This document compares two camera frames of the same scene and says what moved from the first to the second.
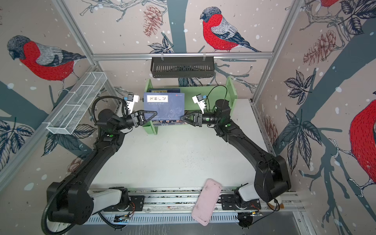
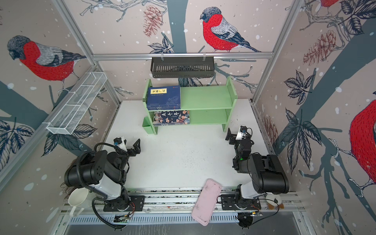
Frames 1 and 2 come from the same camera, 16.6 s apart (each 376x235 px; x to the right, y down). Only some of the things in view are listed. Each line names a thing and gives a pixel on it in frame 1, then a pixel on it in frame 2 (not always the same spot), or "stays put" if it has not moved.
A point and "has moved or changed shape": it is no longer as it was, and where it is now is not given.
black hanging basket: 171,67 stays put
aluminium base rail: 172,206 stays put
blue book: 169,106 has moved or changed shape
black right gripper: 200,119 → 230,135
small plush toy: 276,203 stays put
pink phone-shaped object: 206,202 stays put
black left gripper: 137,118 → 132,153
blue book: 165,90 → 163,106
